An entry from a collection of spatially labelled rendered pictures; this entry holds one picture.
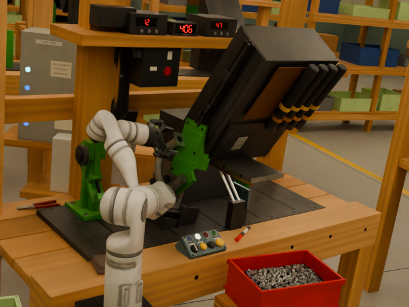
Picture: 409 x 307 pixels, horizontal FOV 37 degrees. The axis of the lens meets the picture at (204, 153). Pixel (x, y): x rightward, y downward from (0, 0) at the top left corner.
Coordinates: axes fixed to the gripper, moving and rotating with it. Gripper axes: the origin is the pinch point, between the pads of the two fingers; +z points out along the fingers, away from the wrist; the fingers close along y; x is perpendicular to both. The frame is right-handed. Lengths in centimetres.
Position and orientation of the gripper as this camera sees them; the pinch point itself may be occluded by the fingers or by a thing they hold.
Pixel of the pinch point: (173, 141)
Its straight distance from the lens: 219.8
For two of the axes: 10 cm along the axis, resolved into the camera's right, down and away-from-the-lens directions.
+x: -6.6, 4.4, 6.1
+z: 7.2, 1.5, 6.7
